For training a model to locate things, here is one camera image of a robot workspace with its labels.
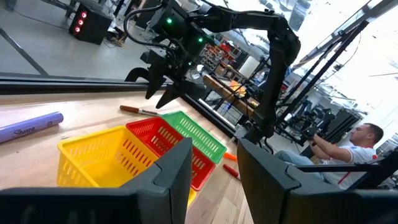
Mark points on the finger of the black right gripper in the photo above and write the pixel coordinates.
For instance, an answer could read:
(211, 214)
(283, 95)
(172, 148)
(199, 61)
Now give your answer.
(169, 95)
(154, 84)

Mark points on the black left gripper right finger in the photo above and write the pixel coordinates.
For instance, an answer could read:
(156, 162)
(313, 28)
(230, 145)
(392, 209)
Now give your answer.
(264, 180)

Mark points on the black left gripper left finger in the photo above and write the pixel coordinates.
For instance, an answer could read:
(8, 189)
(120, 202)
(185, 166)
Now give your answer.
(177, 174)

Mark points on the red Expo marker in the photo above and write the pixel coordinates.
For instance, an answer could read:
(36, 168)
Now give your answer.
(231, 171)
(136, 109)

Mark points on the lavender Sharpie highlighter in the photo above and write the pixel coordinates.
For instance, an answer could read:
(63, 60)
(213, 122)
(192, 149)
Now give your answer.
(29, 127)

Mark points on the black background robot arm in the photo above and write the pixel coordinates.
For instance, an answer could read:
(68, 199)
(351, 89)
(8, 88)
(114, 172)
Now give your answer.
(314, 121)

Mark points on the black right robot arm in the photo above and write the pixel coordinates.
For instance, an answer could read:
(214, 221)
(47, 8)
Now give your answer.
(280, 62)

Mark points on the red plastic basket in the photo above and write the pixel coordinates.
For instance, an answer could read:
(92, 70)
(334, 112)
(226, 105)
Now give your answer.
(155, 133)

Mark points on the green plastic basket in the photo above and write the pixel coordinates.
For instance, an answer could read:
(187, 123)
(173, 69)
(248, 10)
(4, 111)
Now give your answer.
(199, 137)

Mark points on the shelf with coloured bins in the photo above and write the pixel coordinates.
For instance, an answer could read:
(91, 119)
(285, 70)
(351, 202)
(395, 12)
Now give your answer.
(217, 53)

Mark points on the wooden workbench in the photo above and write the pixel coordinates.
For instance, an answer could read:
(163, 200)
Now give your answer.
(230, 93)

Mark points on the yellow plastic basket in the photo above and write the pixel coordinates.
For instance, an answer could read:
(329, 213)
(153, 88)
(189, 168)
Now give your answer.
(102, 155)

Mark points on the black box with red lights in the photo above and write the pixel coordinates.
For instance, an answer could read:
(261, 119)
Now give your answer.
(90, 25)

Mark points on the person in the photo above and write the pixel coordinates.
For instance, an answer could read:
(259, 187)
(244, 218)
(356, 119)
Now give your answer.
(348, 154)

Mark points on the black diagonal frame post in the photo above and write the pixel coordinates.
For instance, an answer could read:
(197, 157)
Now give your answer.
(323, 70)

